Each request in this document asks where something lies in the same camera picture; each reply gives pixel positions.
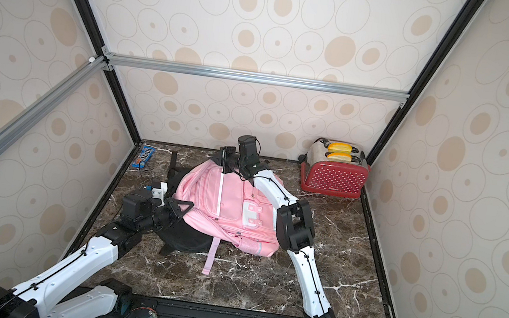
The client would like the pink backpack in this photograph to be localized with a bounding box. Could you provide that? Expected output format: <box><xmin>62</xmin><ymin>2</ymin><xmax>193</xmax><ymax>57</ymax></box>
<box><xmin>174</xmin><ymin>160</ymin><xmax>280</xmax><ymax>275</ymax></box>

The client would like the horizontal aluminium rail back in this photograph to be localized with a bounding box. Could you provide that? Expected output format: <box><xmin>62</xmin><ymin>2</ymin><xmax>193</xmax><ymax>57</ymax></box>
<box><xmin>102</xmin><ymin>47</ymin><xmax>410</xmax><ymax>103</ymax></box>

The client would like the yellow toast slice front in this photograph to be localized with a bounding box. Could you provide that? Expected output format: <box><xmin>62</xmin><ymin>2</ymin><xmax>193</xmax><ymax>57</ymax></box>
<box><xmin>325</xmin><ymin>151</ymin><xmax>354</xmax><ymax>163</ymax></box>

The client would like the aluminium rail left wall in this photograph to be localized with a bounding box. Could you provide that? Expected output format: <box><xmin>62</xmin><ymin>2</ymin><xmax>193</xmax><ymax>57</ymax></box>
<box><xmin>0</xmin><ymin>55</ymin><xmax>106</xmax><ymax>156</ymax></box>

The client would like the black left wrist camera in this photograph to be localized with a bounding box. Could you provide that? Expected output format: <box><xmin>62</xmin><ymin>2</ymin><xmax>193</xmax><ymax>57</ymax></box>
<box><xmin>119</xmin><ymin>183</ymin><xmax>166</xmax><ymax>234</ymax></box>

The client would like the black backpack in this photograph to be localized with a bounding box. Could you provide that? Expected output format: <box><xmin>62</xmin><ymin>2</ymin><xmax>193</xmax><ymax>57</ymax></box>
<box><xmin>157</xmin><ymin>151</ymin><xmax>213</xmax><ymax>257</ymax></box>

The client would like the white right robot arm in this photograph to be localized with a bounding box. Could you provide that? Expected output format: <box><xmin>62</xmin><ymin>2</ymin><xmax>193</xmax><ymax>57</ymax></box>
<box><xmin>216</xmin><ymin>146</ymin><xmax>336</xmax><ymax>318</ymax></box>

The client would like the blue candy packet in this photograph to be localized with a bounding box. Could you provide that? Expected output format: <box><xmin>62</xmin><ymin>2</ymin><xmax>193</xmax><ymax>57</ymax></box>
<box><xmin>131</xmin><ymin>145</ymin><xmax>156</xmax><ymax>170</ymax></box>

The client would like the red polka dot toaster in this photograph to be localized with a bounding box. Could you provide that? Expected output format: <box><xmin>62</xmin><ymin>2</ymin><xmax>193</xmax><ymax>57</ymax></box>
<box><xmin>298</xmin><ymin>138</ymin><xmax>370</xmax><ymax>199</ymax></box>

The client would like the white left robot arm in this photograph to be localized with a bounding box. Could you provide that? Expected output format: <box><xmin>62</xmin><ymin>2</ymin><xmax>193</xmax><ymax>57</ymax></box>
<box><xmin>0</xmin><ymin>191</ymin><xmax>194</xmax><ymax>318</ymax></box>

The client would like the yellow toast slice rear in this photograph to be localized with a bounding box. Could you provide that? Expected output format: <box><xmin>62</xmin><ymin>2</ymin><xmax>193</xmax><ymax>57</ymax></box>
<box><xmin>327</xmin><ymin>142</ymin><xmax>354</xmax><ymax>154</ymax></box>

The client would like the yellow toast slice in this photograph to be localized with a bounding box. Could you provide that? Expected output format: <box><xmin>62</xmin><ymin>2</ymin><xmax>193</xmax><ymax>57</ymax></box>
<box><xmin>325</xmin><ymin>151</ymin><xmax>354</xmax><ymax>163</ymax></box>
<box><xmin>327</xmin><ymin>142</ymin><xmax>354</xmax><ymax>154</ymax></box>

